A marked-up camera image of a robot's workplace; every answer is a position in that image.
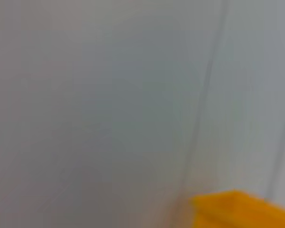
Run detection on yellow plastic storage bin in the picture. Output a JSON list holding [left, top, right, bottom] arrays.
[[191, 189, 285, 228]]

